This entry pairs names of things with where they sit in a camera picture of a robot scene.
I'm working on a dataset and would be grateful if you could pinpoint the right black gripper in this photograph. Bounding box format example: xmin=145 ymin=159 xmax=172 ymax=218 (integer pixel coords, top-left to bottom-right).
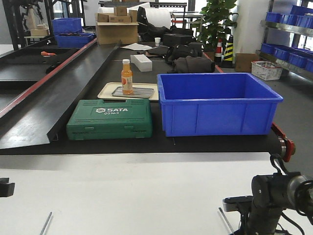
xmin=237 ymin=172 xmax=313 ymax=235

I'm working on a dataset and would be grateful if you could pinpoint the green black screwdriver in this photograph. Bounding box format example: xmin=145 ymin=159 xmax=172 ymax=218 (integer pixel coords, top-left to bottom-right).
xmin=218 ymin=207 xmax=235 ymax=235
xmin=40 ymin=212 xmax=52 ymax=235

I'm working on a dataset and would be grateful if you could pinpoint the small grey metal tray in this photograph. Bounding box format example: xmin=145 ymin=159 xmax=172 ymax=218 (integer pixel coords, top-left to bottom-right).
xmin=112 ymin=87 xmax=155 ymax=98

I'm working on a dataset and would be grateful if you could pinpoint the beige plastic tray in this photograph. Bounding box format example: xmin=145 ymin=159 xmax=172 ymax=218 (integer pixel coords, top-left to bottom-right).
xmin=97 ymin=82 xmax=158 ymax=102

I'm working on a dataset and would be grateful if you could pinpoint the large blue plastic bin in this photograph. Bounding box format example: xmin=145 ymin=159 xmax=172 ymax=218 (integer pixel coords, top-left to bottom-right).
xmin=157 ymin=73 xmax=283 ymax=137

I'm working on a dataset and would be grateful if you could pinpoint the white plastic basket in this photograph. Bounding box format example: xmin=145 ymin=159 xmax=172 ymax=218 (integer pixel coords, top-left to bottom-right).
xmin=251 ymin=61 xmax=283 ymax=81

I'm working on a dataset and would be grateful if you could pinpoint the brown cardboard box on floor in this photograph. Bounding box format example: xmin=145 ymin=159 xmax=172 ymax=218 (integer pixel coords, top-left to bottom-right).
xmin=234 ymin=53 xmax=259 ymax=72

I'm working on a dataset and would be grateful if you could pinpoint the yellow black traffic cone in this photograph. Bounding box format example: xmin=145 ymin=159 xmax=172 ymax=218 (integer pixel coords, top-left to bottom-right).
xmin=220 ymin=35 xmax=234 ymax=69

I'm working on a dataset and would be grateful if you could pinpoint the red white traffic cone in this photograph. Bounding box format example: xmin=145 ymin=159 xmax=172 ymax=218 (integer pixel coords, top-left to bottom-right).
xmin=214 ymin=38 xmax=223 ymax=64

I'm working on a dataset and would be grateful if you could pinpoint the dark grey cloth bundle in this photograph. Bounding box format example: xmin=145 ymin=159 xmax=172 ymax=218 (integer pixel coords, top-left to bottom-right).
xmin=168 ymin=56 xmax=215 ymax=73

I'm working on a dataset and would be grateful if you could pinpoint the black bag on conveyor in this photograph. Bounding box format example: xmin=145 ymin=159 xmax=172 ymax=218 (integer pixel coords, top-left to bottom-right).
xmin=165 ymin=42 xmax=202 ymax=64

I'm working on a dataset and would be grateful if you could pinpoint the white rectangular box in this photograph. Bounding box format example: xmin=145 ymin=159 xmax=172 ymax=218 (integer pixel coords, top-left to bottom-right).
xmin=130 ymin=54 xmax=153 ymax=72

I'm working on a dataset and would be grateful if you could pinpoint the green potted plant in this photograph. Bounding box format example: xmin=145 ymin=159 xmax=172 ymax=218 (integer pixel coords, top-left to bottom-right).
xmin=191 ymin=0 xmax=237 ymax=52

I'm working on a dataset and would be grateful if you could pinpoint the orange juice bottle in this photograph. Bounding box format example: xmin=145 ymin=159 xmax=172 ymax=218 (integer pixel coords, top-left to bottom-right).
xmin=121 ymin=59 xmax=134 ymax=94

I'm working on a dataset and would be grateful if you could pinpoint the white paper cup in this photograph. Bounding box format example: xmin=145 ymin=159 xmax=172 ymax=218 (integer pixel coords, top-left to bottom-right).
xmin=155 ymin=37 xmax=161 ymax=46

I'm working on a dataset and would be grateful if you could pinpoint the green SATA tool case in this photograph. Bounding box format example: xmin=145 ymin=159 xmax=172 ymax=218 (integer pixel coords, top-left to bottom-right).
xmin=66 ymin=98 xmax=153 ymax=141

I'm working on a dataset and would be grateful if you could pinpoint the large cardboard box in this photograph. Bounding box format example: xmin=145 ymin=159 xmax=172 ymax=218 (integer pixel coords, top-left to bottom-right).
xmin=96 ymin=22 xmax=138 ymax=45

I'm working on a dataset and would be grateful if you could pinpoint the blue bin on conveyor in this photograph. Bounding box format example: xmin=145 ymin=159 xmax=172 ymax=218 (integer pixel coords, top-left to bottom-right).
xmin=55 ymin=33 xmax=94 ymax=48

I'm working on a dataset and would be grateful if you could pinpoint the red conveyor end bracket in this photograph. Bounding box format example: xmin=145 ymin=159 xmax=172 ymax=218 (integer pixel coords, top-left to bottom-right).
xmin=271 ymin=122 xmax=296 ymax=163

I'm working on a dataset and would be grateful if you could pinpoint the orange handled tool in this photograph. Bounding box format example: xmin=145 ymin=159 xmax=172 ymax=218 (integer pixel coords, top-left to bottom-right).
xmin=41 ymin=51 xmax=57 ymax=57

